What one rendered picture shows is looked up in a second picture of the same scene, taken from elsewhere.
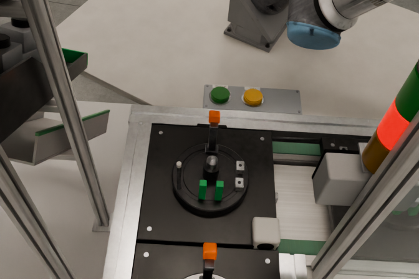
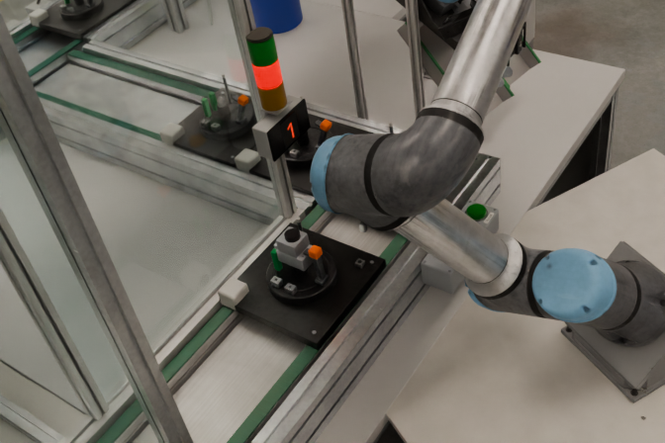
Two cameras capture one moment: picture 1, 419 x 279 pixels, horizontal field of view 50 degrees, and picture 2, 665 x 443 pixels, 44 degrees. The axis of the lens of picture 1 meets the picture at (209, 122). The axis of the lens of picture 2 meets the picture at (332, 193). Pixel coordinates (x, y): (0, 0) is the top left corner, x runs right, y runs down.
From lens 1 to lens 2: 1.75 m
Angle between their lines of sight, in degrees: 78
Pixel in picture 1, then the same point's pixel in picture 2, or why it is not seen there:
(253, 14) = not seen: hidden behind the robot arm
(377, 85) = (450, 419)
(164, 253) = not seen: hidden behind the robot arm
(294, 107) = (431, 260)
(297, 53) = (546, 361)
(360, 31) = not seen: outside the picture
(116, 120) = (521, 183)
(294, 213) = (343, 237)
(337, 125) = (393, 286)
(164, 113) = (478, 174)
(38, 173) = (489, 132)
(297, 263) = (303, 203)
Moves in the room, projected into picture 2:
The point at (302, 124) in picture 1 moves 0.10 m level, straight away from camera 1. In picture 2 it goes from (412, 261) to (444, 289)
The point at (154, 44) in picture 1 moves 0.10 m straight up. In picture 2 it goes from (619, 234) to (624, 200)
